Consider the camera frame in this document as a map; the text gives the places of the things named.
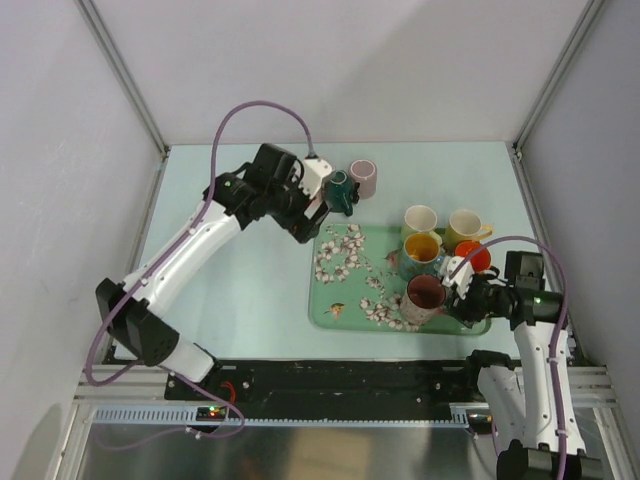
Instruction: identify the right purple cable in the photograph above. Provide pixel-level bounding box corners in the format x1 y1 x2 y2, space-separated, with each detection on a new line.
447 235 571 480

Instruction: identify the dark green mug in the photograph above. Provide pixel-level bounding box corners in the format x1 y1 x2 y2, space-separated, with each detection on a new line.
323 170 360 217

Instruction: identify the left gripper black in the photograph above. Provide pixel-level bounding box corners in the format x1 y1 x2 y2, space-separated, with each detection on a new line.
266 168 331 242

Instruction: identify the light green mug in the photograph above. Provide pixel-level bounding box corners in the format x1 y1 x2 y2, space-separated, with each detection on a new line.
400 205 442 245

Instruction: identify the purple cable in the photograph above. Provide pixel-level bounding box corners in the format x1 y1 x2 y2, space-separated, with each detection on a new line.
447 235 571 480
82 100 316 451

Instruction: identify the orange mug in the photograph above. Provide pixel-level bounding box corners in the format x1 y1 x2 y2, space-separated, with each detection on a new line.
454 240 492 273

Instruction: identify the green floral tray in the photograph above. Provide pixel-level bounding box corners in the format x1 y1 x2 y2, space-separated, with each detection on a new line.
309 223 491 337

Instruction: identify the mauve mug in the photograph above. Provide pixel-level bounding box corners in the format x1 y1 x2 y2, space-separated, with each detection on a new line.
349 159 378 200

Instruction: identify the blue floral mug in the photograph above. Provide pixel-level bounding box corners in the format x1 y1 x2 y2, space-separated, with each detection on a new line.
397 233 445 281

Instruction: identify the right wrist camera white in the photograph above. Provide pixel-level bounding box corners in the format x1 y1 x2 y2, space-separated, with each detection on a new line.
440 256 475 299

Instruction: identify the pink mug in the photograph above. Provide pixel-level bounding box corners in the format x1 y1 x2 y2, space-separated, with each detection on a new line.
400 274 446 326

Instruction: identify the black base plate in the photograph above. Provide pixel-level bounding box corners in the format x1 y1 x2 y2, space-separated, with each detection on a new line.
164 358 523 421

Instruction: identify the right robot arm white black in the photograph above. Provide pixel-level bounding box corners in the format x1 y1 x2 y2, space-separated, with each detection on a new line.
442 251 604 479

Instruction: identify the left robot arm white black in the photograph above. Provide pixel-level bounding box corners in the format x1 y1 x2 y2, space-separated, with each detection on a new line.
96 144 334 399

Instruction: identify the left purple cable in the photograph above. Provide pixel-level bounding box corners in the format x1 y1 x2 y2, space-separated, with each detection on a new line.
82 100 316 451

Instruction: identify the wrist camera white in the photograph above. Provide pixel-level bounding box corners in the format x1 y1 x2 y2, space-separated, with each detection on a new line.
440 256 475 299
300 158 333 199

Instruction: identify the grey cable duct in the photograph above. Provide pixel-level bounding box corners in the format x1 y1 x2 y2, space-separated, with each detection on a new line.
93 404 493 428

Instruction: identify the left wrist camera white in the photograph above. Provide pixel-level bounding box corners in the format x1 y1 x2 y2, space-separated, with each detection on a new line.
300 158 333 199

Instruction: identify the yellow mug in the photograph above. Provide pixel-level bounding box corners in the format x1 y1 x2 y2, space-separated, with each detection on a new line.
444 209 494 251

